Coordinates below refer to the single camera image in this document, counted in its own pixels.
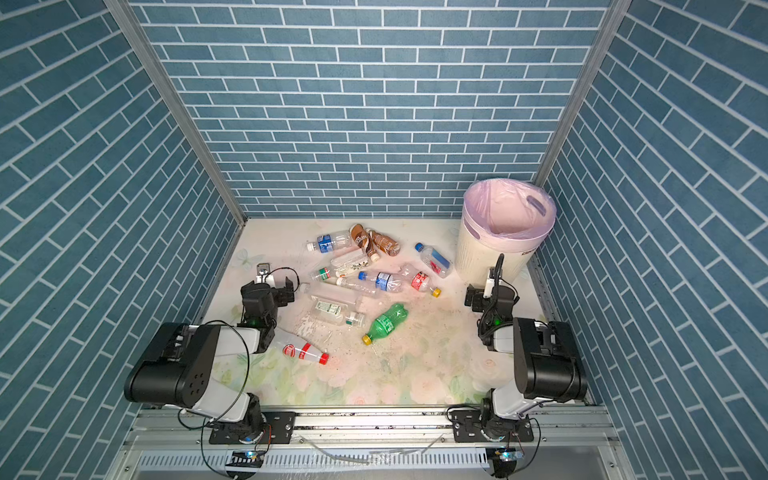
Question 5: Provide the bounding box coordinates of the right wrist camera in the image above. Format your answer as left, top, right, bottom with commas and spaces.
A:
483, 253, 504, 299

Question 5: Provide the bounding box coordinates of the green plastic bottle yellow cap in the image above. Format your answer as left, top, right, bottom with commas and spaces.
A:
362, 303, 409, 345

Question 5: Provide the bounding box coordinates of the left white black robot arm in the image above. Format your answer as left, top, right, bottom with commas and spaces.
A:
124, 279, 300, 438

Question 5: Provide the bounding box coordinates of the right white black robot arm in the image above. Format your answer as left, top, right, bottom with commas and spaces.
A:
464, 283, 588, 425

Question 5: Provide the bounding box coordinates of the brown nescafe bottle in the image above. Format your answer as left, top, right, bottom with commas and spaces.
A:
367, 229, 401, 257
350, 223, 381, 262

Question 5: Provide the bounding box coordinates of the clear square bottle white cap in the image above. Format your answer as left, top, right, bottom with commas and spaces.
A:
300, 282, 361, 307

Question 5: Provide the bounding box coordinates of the clear slim bottle white cap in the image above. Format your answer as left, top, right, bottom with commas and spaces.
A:
335, 277, 381, 298

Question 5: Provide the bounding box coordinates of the aluminium mounting rail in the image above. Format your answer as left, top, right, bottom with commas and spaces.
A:
108, 404, 632, 479

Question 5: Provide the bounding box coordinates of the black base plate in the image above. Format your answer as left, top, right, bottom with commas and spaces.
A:
209, 411, 296, 446
445, 407, 534, 443

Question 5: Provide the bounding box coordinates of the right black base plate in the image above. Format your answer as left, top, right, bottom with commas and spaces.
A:
445, 407, 534, 443

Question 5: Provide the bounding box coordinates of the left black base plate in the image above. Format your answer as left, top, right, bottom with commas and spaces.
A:
209, 411, 296, 446

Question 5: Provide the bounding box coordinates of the clear bottle blue cap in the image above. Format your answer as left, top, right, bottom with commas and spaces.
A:
414, 242, 452, 278
358, 271, 404, 293

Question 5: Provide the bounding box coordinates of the cream bin with pink bag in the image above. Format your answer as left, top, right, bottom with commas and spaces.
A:
455, 178, 557, 286

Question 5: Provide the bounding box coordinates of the clear bottle green red label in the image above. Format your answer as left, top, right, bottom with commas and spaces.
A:
311, 249, 370, 281

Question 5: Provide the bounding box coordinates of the clear bottle blue label back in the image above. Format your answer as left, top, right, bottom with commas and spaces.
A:
305, 231, 353, 254

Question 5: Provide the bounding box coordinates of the clear bottle red label yellow cap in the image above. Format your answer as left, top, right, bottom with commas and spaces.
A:
400, 264, 442, 298

